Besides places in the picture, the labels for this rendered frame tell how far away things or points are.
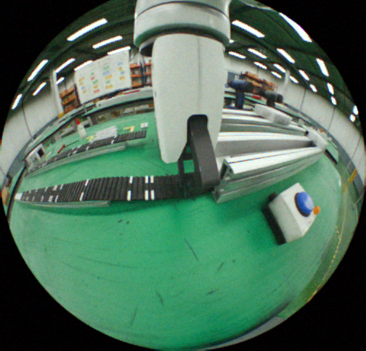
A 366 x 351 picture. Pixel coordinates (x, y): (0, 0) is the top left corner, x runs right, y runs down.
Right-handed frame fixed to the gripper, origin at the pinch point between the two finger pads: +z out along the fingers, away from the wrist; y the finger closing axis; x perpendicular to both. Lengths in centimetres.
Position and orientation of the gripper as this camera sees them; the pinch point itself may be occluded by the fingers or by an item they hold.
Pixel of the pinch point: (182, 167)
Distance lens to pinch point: 16.6
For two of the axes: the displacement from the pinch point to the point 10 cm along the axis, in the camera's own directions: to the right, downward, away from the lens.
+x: 9.8, -1.5, 1.5
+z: 0.0, 7.0, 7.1
